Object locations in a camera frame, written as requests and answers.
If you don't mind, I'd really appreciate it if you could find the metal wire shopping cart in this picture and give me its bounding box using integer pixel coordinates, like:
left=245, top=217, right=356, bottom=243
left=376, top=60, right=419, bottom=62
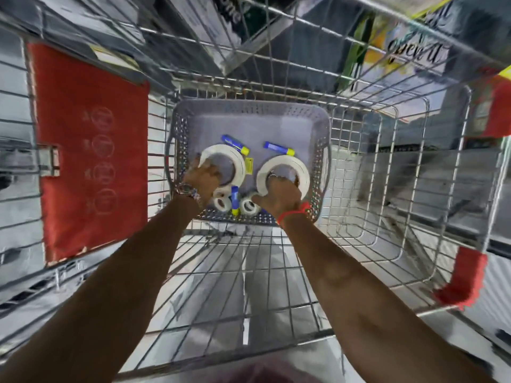
left=0, top=0, right=511, bottom=383

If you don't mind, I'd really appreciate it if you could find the red cart seat flap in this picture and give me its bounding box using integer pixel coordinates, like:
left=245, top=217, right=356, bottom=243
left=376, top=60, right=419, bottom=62
left=26, top=42, right=151, bottom=264

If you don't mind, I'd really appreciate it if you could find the person's right forearm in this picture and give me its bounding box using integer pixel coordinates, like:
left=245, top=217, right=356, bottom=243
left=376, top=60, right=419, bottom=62
left=279, top=211, right=497, bottom=383

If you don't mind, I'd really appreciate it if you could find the grey perforated plastic basket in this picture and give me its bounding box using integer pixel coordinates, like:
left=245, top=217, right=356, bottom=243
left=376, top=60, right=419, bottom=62
left=169, top=100, right=332, bottom=226

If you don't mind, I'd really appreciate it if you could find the person's left forearm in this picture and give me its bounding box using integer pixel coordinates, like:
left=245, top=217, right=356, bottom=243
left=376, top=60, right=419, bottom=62
left=0, top=194, right=201, bottom=383

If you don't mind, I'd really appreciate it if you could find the multicolour beaded bracelet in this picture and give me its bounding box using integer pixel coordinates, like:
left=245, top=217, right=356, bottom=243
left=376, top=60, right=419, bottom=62
left=174, top=182, right=203, bottom=209

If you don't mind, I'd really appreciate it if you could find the small clear tape roll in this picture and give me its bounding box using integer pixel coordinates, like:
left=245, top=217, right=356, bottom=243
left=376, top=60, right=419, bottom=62
left=212, top=190, right=233, bottom=213
left=240, top=194, right=261, bottom=216

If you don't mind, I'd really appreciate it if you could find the yellow green printed packaging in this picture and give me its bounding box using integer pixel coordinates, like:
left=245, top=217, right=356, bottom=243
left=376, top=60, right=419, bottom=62
left=347, top=0, right=460, bottom=93

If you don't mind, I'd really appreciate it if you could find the large white tape roll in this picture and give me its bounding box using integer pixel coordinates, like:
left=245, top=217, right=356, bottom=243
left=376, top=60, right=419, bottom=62
left=198, top=144, right=246, bottom=187
left=255, top=155, right=311, bottom=197

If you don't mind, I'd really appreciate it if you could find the red string bracelet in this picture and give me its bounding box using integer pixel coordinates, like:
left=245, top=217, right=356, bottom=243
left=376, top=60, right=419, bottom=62
left=275, top=201, right=312, bottom=228

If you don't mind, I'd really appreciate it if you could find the person's left hand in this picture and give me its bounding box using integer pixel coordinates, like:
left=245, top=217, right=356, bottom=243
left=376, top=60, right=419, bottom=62
left=183, top=155, right=225, bottom=208

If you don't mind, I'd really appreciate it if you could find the person's right hand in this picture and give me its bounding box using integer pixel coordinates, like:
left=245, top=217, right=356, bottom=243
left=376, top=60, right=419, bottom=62
left=251, top=174, right=307, bottom=222

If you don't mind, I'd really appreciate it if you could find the person's pink clothing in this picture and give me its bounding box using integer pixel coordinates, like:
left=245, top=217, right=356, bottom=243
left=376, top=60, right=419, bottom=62
left=222, top=360, right=322, bottom=383

